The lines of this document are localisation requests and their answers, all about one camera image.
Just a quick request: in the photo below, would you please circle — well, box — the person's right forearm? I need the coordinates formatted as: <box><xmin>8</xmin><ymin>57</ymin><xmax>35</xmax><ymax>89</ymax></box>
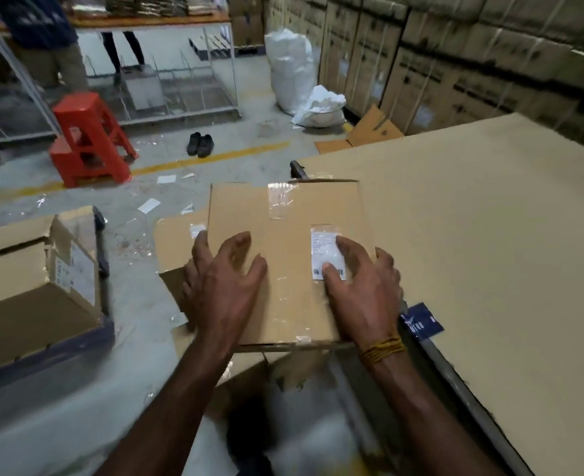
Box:
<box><xmin>359</xmin><ymin>349</ymin><xmax>507</xmax><ymax>476</ymax></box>

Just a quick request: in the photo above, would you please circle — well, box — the grey metal shelf rack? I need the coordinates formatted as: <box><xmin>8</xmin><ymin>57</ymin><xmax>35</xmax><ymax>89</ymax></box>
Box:
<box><xmin>0</xmin><ymin>14</ymin><xmax>242</xmax><ymax>144</ymax></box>

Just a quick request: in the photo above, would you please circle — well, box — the dark blue tag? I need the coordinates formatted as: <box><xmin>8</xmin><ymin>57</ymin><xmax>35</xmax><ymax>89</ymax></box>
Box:
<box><xmin>399</xmin><ymin>301</ymin><xmax>445</xmax><ymax>341</ymax></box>

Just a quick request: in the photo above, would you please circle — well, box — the small white sack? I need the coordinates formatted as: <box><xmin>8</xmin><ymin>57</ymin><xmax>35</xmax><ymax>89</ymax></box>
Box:
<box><xmin>291</xmin><ymin>85</ymin><xmax>347</xmax><ymax>129</ymax></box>

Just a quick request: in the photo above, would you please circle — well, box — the person's right hand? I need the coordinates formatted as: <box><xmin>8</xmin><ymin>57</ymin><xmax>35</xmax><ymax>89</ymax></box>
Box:
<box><xmin>321</xmin><ymin>236</ymin><xmax>405</xmax><ymax>353</ymax></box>

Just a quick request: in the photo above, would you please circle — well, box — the taped brown cardboard box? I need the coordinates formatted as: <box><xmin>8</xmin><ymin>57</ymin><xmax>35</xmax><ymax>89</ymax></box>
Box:
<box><xmin>207</xmin><ymin>180</ymin><xmax>378</xmax><ymax>346</ymax></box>

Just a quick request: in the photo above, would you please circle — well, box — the grey box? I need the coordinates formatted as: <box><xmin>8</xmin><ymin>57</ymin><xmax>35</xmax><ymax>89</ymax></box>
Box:
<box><xmin>120</xmin><ymin>63</ymin><xmax>168</xmax><ymax>112</ymax></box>

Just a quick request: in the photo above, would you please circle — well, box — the wooden pallet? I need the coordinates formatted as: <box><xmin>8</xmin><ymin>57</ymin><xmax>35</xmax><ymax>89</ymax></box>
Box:
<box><xmin>188</xmin><ymin>33</ymin><xmax>234</xmax><ymax>61</ymax></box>

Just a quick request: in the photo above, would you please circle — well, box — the dark blue tray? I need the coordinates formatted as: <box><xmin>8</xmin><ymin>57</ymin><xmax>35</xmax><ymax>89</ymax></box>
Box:
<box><xmin>0</xmin><ymin>207</ymin><xmax>117</xmax><ymax>398</ymax></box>

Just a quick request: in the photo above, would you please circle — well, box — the open brown cardboard carton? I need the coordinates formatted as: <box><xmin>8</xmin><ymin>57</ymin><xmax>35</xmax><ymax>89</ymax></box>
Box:
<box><xmin>152</xmin><ymin>210</ymin><xmax>387</xmax><ymax>476</ymax></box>

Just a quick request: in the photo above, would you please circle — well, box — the row of stacked packets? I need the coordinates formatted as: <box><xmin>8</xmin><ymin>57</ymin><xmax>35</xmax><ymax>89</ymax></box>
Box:
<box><xmin>56</xmin><ymin>0</ymin><xmax>229</xmax><ymax>20</ymax></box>

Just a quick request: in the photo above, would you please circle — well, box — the person's left forearm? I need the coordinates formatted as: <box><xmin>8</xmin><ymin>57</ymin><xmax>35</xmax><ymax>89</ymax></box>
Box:
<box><xmin>93</xmin><ymin>334</ymin><xmax>245</xmax><ymax>476</ymax></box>

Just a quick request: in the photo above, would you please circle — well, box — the flattened cardboard box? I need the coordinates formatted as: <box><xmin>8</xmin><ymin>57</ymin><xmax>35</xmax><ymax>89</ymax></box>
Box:
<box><xmin>314</xmin><ymin>104</ymin><xmax>406</xmax><ymax>155</ymax></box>

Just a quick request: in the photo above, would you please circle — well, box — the person's left hand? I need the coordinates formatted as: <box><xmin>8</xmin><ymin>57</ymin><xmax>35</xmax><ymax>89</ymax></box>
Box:
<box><xmin>181</xmin><ymin>231</ymin><xmax>268</xmax><ymax>343</ymax></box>

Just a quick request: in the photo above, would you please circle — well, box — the red plastic stool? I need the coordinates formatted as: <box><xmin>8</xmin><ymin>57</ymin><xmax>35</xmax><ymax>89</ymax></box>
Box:
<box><xmin>49</xmin><ymin>92</ymin><xmax>139</xmax><ymax>189</ymax></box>

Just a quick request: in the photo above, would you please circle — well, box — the large brown cardboard sheet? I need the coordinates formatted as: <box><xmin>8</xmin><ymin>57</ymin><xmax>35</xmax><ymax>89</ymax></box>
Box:
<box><xmin>296</xmin><ymin>113</ymin><xmax>584</xmax><ymax>476</ymax></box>

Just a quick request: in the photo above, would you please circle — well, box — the wall of stacked cardboard boxes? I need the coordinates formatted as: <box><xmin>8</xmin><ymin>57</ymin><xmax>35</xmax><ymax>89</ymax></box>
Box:
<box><xmin>262</xmin><ymin>0</ymin><xmax>584</xmax><ymax>160</ymax></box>

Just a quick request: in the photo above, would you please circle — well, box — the white barcode label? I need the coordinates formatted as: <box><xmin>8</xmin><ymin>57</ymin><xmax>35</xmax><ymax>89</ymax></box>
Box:
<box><xmin>311</xmin><ymin>229</ymin><xmax>347</xmax><ymax>282</ymax></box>

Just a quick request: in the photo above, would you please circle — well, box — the tall white sack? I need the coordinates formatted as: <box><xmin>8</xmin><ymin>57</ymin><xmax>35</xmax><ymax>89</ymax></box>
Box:
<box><xmin>264</xmin><ymin>28</ymin><xmax>318</xmax><ymax>117</ymax></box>

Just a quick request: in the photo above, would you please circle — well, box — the yellow thread wristband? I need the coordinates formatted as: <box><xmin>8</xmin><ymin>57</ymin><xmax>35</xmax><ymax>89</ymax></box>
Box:
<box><xmin>359</xmin><ymin>335</ymin><xmax>408</xmax><ymax>371</ymax></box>

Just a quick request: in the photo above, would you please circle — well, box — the cardboard box with clear tape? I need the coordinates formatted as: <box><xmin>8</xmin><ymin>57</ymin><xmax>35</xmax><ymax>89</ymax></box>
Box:
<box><xmin>0</xmin><ymin>207</ymin><xmax>105</xmax><ymax>378</ymax></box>

